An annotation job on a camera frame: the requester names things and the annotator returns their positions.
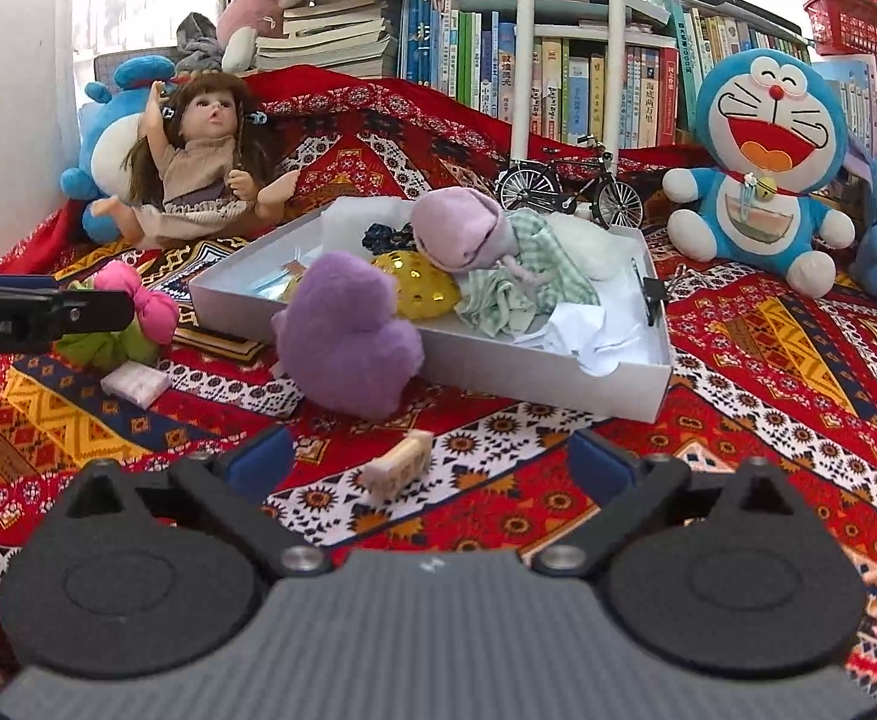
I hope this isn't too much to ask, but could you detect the purple plush monster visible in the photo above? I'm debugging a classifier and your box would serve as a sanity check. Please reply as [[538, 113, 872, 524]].
[[272, 252, 425, 421]]

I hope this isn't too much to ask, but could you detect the white paper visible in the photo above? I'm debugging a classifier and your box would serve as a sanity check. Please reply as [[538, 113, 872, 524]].
[[513, 302, 656, 377]]

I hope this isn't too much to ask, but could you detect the green pink scrunchie bow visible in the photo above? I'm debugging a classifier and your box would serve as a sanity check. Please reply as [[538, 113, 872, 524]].
[[54, 260, 179, 372]]

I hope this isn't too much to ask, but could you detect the green checkered cloth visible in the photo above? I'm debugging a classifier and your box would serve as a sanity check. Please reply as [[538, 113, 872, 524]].
[[454, 208, 599, 338]]

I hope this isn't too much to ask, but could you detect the white fluffy plush cat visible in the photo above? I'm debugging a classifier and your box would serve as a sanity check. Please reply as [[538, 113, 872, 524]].
[[544, 213, 633, 281]]

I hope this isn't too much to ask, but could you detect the blue floral cloth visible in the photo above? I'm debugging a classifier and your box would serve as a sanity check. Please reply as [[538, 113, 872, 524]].
[[362, 223, 417, 257]]

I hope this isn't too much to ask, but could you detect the lilac knit sock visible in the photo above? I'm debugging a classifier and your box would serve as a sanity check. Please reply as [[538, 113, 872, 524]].
[[411, 185, 520, 275]]

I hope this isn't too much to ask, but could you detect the white cardboard box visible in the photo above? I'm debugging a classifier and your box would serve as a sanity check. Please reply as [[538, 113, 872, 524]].
[[189, 197, 673, 422]]

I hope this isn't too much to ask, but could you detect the blue white whale plush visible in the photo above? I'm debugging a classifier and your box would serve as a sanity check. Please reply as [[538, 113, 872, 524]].
[[59, 54, 175, 244]]

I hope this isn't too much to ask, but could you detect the red patterned blanket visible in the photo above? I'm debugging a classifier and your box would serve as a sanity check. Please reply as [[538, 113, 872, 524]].
[[0, 68, 877, 697]]

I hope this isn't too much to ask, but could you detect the brown haired baby doll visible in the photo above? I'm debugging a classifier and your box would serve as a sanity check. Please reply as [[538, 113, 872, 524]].
[[90, 71, 300, 249]]

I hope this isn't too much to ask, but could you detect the black miniature bicycle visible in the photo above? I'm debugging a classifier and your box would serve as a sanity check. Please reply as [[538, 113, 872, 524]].
[[495, 135, 645, 229]]

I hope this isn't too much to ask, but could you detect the grey cloth bundle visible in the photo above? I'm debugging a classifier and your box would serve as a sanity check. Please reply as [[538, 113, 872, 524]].
[[176, 11, 223, 75]]

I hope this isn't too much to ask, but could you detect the Doraemon plush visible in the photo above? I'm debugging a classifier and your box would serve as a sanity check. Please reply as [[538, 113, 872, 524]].
[[663, 49, 855, 299]]

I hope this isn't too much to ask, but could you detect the pink bunny plush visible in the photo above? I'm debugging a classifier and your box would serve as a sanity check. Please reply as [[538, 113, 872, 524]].
[[217, 0, 305, 73]]

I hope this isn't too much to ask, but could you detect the row of upright books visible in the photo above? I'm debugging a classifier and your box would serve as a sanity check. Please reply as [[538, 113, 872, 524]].
[[396, 0, 877, 166]]

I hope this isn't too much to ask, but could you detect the stack of grey books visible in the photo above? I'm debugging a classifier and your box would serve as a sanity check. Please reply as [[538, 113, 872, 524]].
[[253, 0, 401, 78]]

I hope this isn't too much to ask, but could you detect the red plastic basket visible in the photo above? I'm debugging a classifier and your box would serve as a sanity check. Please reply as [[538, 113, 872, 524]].
[[804, 0, 877, 58]]

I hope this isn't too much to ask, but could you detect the white pipe frame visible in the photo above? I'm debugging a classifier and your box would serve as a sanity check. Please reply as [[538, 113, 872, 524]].
[[508, 0, 627, 174]]

